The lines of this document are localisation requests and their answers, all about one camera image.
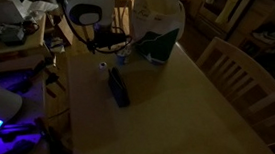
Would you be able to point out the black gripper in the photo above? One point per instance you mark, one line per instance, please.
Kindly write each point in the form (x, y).
(109, 39)

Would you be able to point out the small white cylindrical object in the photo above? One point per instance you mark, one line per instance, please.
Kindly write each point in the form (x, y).
(102, 66)

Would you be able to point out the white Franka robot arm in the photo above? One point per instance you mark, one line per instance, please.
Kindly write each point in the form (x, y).
(90, 2)

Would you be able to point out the white paper shopping bag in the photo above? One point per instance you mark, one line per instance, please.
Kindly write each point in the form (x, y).
(156, 11)

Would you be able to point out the wooden slat-back chair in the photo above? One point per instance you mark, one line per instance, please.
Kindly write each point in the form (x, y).
(244, 76)
(121, 12)

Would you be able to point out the wooden side desk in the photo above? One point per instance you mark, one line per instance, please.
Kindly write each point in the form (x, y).
(30, 44)

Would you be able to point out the wooden cabinet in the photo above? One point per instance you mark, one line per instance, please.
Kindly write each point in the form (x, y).
(235, 28)

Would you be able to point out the white sneakers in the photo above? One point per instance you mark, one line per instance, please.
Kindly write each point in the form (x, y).
(271, 38)

